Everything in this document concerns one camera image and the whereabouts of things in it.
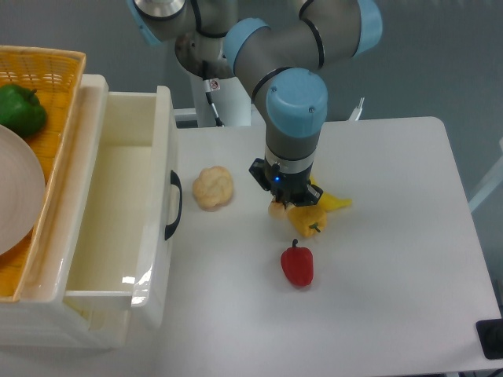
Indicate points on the square bread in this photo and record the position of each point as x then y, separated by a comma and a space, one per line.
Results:
278, 210

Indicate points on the red bell pepper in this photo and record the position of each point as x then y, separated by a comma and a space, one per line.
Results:
297, 264

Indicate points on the orange woven basket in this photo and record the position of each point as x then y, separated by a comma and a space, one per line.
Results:
51, 79

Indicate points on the beige round plate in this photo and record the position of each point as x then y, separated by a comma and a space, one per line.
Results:
22, 189

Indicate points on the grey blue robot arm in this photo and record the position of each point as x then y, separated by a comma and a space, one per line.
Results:
278, 70

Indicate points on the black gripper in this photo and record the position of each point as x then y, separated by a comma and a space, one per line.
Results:
287, 188

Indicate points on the round bread roll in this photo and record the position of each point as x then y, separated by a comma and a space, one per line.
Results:
213, 188

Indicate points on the white upper drawer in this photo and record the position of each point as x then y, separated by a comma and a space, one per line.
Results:
121, 258

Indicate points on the yellow banana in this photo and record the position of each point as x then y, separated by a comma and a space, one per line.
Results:
329, 203

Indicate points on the white frame bracket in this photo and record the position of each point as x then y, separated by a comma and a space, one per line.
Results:
357, 112

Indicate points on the black drawer handle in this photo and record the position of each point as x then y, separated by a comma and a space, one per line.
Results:
176, 205

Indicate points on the green bell pepper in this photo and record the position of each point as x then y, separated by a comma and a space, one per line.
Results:
21, 110

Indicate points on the black device at table corner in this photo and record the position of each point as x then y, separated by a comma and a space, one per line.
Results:
490, 337

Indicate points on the yellow bell pepper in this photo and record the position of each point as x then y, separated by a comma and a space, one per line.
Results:
308, 221

